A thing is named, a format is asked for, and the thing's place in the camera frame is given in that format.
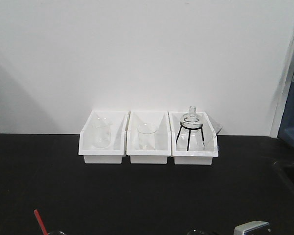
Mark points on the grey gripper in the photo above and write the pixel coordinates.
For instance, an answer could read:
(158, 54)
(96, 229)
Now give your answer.
(253, 228)

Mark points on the red plastic spoon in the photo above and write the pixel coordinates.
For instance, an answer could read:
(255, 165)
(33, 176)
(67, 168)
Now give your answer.
(40, 222)

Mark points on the right foreground glass beaker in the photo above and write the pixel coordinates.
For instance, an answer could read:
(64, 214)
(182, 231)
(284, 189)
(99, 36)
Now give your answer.
(196, 232)

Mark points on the foreground glass beaker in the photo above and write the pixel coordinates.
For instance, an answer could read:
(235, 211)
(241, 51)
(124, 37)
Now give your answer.
(196, 232)
(56, 232)

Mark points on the right white storage bin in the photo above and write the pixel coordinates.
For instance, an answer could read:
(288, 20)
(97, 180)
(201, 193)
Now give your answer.
(194, 156)

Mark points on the white storage bin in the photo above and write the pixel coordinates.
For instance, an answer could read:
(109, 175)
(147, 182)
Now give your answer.
(194, 156)
(115, 152)
(163, 146)

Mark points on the clear glass funnel tube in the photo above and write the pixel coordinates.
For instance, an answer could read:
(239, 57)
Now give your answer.
(208, 145)

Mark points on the round glass flask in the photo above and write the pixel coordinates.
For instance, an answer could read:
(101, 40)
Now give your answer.
(191, 119)

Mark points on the middle white storage bin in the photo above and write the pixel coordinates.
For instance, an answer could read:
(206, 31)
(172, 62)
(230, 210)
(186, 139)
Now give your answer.
(163, 146)

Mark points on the glass beaker in middle bin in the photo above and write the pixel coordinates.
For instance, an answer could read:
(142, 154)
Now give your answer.
(147, 136)

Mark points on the glass beaker in bin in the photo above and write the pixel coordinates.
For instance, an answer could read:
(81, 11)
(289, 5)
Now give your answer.
(101, 127)
(147, 136)

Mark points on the left white storage bin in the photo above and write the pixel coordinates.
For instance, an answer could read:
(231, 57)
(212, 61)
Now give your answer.
(115, 152)

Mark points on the glass beaker in left bin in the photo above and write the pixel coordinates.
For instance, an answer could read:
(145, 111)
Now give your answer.
(101, 127)

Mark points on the left foreground glass beaker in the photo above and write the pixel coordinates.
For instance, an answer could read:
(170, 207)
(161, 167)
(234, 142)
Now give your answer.
(56, 232)

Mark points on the black wire tripod stand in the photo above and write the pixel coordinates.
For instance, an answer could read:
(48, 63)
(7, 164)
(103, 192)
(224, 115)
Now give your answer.
(184, 135)

